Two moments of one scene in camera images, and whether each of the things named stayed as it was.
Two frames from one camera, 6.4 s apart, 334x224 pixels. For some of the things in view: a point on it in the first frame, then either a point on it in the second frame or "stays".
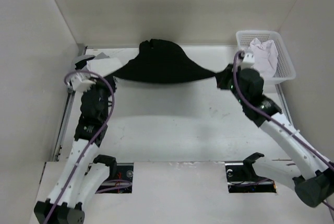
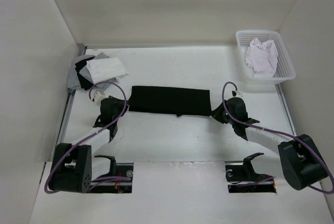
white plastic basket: x=285 y=70 stays
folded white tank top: x=104 y=67 stays
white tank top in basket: x=265 y=56 stays
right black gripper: x=223 y=75 → x=216 y=113
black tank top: x=160 y=61 → x=171 y=101
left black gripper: x=99 y=83 → x=121 y=103
